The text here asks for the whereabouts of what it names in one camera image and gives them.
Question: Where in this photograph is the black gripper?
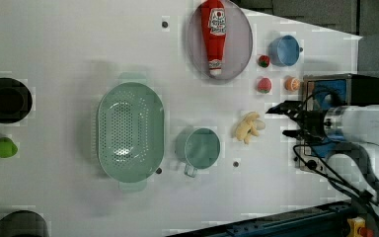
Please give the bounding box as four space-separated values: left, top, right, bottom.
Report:
266 100 326 142

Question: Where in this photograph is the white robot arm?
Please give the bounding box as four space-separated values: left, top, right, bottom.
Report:
267 101 379 206

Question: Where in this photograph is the black toaster oven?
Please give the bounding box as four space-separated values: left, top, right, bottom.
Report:
298 74 379 172

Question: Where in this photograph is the orange fruit toy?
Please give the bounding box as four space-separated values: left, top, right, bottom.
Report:
284 77 301 92

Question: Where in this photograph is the large red strawberry toy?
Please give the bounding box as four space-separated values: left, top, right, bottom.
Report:
257 77 272 94

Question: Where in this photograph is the small red strawberry toy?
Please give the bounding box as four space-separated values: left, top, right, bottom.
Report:
258 55 270 68

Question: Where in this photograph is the blue cup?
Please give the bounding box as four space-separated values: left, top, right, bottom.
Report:
267 36 303 67

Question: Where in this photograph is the round grey plate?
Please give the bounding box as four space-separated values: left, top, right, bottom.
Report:
186 0 253 80

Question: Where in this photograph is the green measuring cup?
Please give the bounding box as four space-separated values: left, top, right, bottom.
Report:
175 127 221 178

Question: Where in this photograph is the yellow emergency stop button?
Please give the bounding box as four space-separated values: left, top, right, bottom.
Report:
347 217 374 237

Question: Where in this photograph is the red ketchup bottle toy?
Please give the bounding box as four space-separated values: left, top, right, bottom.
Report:
200 0 227 76

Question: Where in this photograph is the green oval colander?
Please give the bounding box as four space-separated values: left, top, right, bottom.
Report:
97 72 165 193

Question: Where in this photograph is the black round object upper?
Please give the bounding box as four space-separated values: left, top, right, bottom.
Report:
0 78 33 123

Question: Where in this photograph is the black round object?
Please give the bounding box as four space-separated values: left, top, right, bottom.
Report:
0 78 33 123
0 210 49 237

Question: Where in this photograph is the black round object lower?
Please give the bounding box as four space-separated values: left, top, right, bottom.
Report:
0 210 49 237

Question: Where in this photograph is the green lime toy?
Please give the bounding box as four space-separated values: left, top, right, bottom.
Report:
0 137 18 158

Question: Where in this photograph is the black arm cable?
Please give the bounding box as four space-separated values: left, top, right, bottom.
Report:
292 86 379 237

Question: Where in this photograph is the blue metal frame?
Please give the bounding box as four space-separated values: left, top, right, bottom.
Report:
168 201 357 237

